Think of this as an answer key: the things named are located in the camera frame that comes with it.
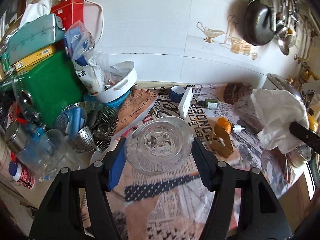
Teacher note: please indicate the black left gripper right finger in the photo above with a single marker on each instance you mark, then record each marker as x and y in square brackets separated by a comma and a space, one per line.
[205, 161]

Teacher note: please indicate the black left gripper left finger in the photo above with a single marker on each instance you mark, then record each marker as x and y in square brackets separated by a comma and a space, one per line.
[114, 162]

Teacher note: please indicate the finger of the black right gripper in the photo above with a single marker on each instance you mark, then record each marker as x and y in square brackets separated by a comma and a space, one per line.
[309, 138]

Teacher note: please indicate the white plastic bag red print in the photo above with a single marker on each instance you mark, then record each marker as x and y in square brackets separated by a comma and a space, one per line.
[277, 109]

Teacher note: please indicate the clear glass jar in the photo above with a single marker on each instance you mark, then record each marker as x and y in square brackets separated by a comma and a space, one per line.
[159, 146]

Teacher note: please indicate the green small bottle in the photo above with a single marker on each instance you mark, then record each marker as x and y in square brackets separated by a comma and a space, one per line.
[208, 103]

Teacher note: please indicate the steel steamer basket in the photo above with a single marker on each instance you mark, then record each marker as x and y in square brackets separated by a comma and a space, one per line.
[87, 125]

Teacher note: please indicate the orange peel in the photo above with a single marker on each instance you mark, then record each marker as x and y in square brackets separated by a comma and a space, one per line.
[225, 124]

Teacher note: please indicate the white rectangular box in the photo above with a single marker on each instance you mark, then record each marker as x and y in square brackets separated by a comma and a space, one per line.
[185, 102]

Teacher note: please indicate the clear plastic measuring jug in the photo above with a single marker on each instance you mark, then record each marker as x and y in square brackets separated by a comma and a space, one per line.
[46, 156]

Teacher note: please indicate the white rice cooker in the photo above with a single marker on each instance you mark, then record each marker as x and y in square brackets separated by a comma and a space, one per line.
[274, 82]

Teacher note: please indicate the blue tape roll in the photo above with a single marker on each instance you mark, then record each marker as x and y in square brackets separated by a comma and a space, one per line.
[176, 93]

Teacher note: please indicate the white round basin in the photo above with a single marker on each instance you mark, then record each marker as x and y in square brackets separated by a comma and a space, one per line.
[123, 77]

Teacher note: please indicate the white snack bag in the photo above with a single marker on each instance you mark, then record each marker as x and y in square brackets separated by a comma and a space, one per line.
[92, 75]

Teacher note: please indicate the white jar blue lid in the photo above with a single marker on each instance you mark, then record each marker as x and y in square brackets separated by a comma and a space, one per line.
[21, 174]

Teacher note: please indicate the green plastic storage box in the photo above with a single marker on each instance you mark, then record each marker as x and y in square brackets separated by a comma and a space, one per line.
[49, 87]

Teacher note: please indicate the clear bottle steel lid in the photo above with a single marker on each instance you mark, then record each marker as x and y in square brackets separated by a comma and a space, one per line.
[16, 138]

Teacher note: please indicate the glass gravy boat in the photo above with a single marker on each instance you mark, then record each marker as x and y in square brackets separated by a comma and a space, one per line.
[210, 34]

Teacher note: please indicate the black hanging wok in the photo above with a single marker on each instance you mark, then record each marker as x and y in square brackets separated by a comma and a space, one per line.
[259, 24]

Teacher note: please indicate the yellow flat box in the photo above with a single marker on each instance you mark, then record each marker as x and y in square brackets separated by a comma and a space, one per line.
[35, 57]

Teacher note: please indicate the teal tissue pack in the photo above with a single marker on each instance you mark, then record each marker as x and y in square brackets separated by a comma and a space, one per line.
[34, 35]

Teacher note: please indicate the red carton box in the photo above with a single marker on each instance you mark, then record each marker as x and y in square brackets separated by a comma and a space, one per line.
[70, 12]

